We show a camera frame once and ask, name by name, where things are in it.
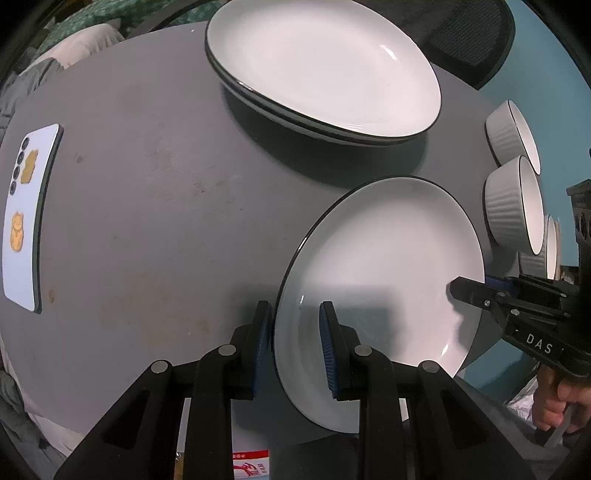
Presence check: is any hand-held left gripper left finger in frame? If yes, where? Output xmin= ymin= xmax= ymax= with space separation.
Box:
xmin=53 ymin=300 xmax=274 ymax=480

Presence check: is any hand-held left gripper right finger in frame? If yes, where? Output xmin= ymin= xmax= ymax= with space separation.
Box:
xmin=318 ymin=301 xmax=536 ymax=480

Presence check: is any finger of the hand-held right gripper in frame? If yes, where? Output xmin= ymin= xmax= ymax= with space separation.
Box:
xmin=486 ymin=274 xmax=580 ymax=308
xmin=450 ymin=276 xmax=573 ymax=334

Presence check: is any white ribbed bowl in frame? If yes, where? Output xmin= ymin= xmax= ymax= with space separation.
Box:
xmin=485 ymin=99 xmax=542 ymax=176
xmin=482 ymin=154 xmax=546 ymax=257
xmin=518 ymin=213 xmax=561 ymax=281

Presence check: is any person's right hand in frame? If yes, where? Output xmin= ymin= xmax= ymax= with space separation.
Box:
xmin=531 ymin=364 xmax=591 ymax=435

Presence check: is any red and white paper packet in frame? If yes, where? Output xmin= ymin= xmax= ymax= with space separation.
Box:
xmin=231 ymin=450 xmax=271 ymax=480

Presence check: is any black mesh office chair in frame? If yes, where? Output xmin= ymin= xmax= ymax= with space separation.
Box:
xmin=392 ymin=0 xmax=516 ymax=90

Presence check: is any white smartphone with orange stickers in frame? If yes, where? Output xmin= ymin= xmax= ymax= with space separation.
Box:
xmin=2 ymin=122 xmax=64 ymax=315

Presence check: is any grey quilted blanket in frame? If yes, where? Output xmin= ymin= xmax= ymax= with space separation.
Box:
xmin=0 ymin=60 xmax=61 ymax=144

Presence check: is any beige pillow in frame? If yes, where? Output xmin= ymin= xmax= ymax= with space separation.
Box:
xmin=28 ymin=23 xmax=125 ymax=70

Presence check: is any green patterned cloth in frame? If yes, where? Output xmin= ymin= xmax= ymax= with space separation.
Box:
xmin=34 ymin=0 xmax=153 ymax=51

